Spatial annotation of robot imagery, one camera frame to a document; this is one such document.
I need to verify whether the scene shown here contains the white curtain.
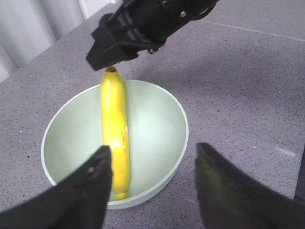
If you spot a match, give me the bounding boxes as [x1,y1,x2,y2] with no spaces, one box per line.
[0,0,118,81]

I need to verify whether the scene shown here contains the green bowl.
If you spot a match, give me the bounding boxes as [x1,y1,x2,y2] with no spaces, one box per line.
[41,80,189,209]

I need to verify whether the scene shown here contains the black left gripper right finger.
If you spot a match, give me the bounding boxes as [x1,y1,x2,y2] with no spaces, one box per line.
[86,10,164,71]

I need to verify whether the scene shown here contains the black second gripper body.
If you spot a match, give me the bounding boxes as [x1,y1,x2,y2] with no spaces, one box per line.
[122,0,217,54]

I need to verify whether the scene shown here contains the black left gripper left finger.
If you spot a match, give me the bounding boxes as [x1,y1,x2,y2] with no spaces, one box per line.
[0,146,112,229]

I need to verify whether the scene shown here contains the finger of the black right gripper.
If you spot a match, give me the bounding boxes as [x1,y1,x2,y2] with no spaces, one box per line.
[195,143,305,229]

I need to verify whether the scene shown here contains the yellow banana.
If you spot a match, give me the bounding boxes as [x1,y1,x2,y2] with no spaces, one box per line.
[100,66,131,200]

